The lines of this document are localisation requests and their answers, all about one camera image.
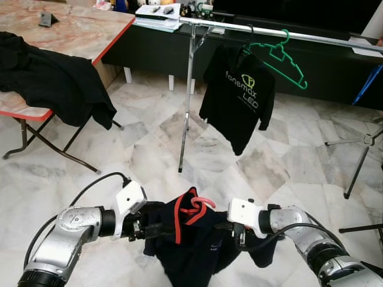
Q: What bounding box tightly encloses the red plastic clothes hanger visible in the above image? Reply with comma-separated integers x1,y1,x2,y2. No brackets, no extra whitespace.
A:
181,195,217,217

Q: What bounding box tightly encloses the dark shirt with red trim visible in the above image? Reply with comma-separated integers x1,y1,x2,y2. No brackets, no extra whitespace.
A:
142,187,282,287

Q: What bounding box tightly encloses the green plastic clothes hanger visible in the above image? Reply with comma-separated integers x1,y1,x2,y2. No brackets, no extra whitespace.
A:
245,30,309,90

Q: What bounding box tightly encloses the blue plastic clothes hanger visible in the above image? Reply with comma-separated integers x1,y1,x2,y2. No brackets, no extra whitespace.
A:
352,65,383,105

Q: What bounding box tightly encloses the black clothes hanger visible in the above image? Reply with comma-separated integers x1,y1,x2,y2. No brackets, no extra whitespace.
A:
244,24,256,51

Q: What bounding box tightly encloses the silver metal clothes rack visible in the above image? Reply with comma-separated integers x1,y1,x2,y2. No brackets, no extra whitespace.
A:
177,17,383,200

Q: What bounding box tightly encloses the black fonemax LED shirt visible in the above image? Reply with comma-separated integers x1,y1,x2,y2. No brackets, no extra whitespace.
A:
199,45,277,156

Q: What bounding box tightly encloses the light wooden cabinet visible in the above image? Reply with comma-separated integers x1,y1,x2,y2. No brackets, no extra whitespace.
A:
95,59,120,89

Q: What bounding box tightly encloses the black TV cabinet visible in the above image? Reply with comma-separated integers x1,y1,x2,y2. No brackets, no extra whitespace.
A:
102,15,383,111

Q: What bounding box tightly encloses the plain black shirt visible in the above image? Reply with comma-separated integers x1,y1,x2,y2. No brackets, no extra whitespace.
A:
0,31,117,131

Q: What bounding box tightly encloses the stack of white papers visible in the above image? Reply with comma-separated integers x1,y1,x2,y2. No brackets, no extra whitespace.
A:
135,5,183,32

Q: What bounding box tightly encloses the marble top folding table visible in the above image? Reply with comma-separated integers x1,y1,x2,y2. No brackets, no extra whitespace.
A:
0,0,137,174

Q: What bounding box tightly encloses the white paper sheet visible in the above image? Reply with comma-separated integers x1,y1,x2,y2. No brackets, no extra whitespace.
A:
350,37,383,57

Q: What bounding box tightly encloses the small black phone stand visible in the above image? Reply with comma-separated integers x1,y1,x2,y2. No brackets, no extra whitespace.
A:
38,12,59,28

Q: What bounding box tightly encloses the black flat screen TV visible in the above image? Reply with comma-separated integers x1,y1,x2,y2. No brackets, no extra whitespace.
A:
212,0,383,33

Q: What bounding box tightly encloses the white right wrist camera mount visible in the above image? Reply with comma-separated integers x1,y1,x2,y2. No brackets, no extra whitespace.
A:
227,199,270,237

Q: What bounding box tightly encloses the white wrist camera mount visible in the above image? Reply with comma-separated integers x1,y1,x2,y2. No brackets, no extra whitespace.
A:
227,199,270,237
114,181,148,237

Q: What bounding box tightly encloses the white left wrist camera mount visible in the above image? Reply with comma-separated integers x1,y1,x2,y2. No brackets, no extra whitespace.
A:
114,181,148,237

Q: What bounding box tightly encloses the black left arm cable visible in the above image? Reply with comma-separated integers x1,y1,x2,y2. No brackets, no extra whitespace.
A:
24,172,132,267

